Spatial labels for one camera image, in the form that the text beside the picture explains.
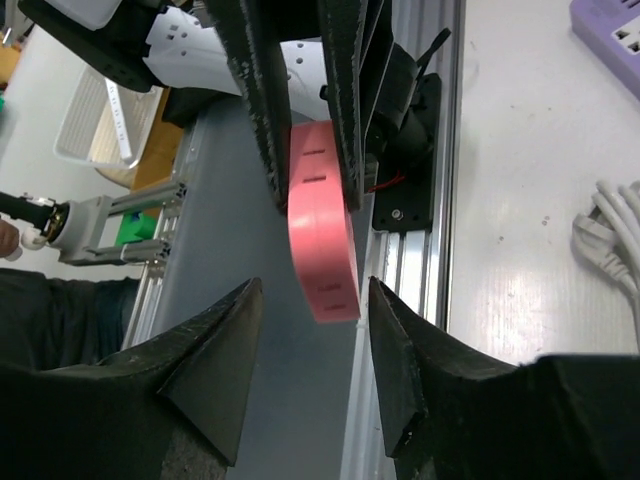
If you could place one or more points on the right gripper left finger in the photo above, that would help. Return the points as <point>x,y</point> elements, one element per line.
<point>172,407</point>

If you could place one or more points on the purple power strip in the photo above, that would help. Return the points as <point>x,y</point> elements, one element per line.
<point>610,29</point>

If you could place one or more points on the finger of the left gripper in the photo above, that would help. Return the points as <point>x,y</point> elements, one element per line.
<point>357,40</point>
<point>255,59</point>

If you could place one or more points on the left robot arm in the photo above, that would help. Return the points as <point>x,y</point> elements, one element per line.
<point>316,76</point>

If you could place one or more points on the pink plug adapter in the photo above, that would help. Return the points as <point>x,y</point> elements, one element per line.
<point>320,229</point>

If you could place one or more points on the grey metal clamp fixture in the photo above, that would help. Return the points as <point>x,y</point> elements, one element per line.
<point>75,229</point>

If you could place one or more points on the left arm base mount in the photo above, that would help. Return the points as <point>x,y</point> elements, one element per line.
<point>402,141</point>

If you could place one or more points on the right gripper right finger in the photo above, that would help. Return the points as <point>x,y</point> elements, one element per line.
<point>449,411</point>

